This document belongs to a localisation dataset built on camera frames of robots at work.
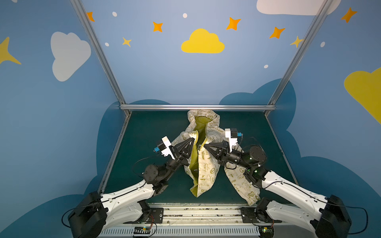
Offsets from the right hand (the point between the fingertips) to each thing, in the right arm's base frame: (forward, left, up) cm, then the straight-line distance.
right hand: (207, 145), depth 60 cm
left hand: (+1, +6, +4) cm, 7 cm away
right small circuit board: (-25, -32, -39) cm, 57 cm away
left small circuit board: (-28, +30, -38) cm, 56 cm away
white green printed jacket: (-4, +1, -14) cm, 14 cm away
